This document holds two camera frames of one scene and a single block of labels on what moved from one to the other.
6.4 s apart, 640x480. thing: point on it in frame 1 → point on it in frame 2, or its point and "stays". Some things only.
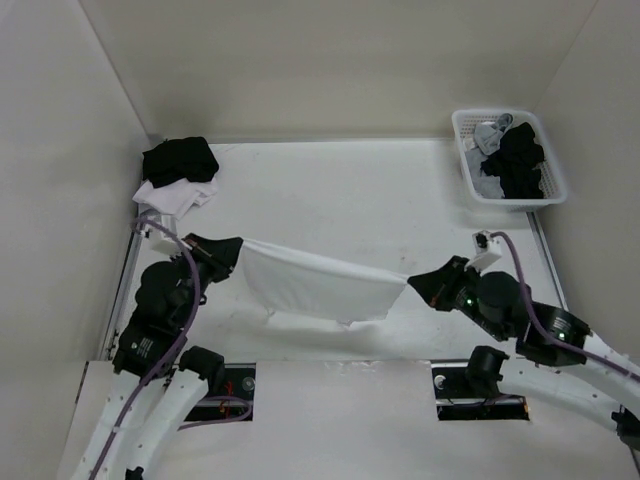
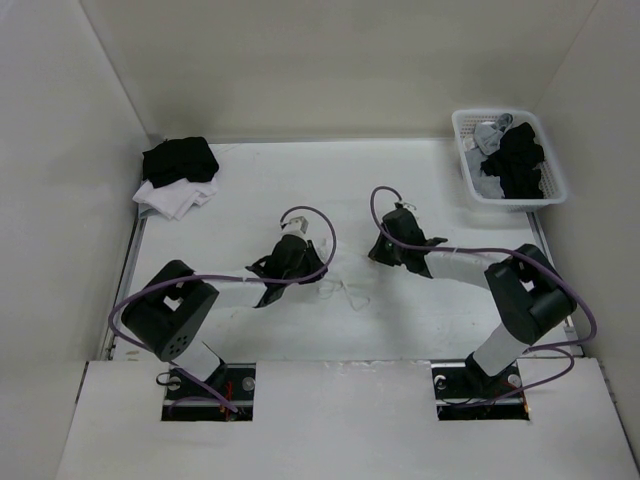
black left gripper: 221,254 → 313,261
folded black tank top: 174,158 stays
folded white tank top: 176,199 stays
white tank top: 289,282 → 352,274
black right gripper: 435,286 → 377,252
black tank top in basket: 515,161 stays
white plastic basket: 507,161 stays
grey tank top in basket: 485,141 stays
